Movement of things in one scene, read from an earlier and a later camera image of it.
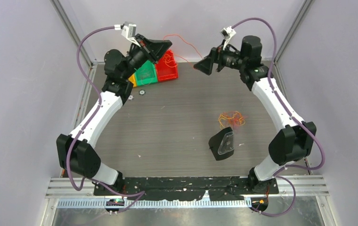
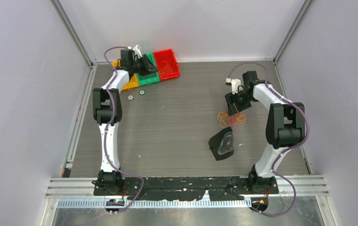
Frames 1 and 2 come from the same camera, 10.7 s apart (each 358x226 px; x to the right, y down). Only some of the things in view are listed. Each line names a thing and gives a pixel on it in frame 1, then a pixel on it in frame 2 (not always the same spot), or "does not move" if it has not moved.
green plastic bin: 146,75 does not move
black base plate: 217,189 does not move
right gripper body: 226,59 -> 241,97
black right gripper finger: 206,65 -> 232,108
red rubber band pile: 233,118 does not move
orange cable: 170,60 -> 166,64
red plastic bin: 166,68 does not move
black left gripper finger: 156,48 -> 147,67
